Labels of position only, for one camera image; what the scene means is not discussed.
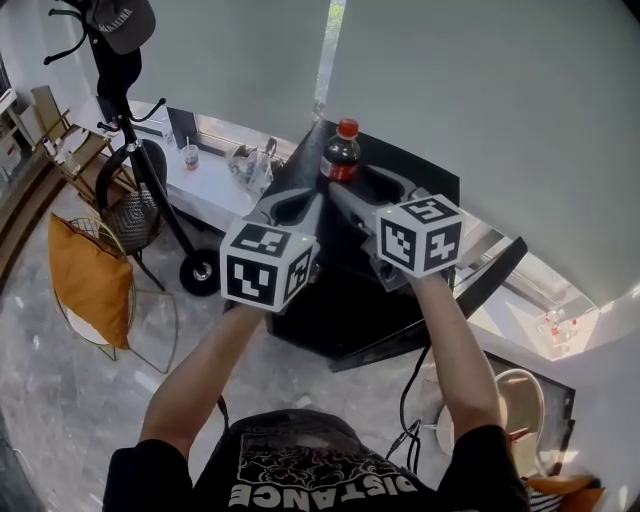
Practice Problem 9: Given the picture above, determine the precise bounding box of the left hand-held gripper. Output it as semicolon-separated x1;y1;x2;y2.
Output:
218;188;326;314

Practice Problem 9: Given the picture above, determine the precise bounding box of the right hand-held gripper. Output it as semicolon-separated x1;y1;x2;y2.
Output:
328;165;464;294

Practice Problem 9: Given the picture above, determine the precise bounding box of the cola bottle red cap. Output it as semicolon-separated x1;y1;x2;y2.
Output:
319;118;362;182

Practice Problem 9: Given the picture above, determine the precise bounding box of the black cabinet fridge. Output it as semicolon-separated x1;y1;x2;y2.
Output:
264;118;529;374

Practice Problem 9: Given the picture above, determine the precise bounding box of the person's right forearm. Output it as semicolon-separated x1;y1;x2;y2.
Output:
407;272;504;444

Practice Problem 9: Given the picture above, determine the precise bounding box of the person's left forearm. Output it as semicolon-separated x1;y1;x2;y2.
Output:
138;304;266;459

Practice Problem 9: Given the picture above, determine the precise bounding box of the white patterned bag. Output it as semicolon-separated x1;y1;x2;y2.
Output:
224;137;281;196

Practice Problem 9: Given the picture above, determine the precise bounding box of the white window ledge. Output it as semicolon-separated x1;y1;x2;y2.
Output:
124;99;601;361

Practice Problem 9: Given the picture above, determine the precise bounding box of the black coat rack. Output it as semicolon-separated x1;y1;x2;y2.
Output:
43;0;222;297

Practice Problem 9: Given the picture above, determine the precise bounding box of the plastic cup with straw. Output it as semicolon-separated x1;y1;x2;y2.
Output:
180;135;201;171

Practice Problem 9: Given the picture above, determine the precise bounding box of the dark wicker chair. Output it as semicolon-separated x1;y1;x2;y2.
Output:
94;138;169;292

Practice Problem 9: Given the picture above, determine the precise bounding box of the orange cushion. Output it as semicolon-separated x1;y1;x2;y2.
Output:
47;213;135;351

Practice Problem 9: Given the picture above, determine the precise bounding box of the black hanging garment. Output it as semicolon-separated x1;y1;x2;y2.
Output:
95;49;144;116

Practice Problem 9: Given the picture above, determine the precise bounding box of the white round tub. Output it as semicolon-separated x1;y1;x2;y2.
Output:
434;368;546;476

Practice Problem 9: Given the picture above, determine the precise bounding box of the wooden shelf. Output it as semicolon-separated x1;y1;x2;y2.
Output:
0;84;116;201

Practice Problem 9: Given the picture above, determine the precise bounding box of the dark grey cap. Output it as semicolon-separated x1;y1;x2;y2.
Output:
84;0;157;56

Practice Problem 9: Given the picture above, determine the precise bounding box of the person's black printed t-shirt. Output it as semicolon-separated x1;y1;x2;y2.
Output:
102;408;531;512

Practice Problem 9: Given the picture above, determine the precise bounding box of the cream book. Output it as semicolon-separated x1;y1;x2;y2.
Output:
509;433;539;476

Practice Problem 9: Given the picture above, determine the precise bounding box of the striped cushion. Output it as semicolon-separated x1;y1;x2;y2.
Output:
527;487;559;512

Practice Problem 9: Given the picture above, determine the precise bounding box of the orange armchair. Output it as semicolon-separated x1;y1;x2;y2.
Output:
522;474;606;512

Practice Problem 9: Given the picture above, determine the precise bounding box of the thick black cable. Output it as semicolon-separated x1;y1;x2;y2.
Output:
387;344;434;474

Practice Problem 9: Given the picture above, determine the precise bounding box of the gold wire chair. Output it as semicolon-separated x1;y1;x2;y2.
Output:
52;215;180;375

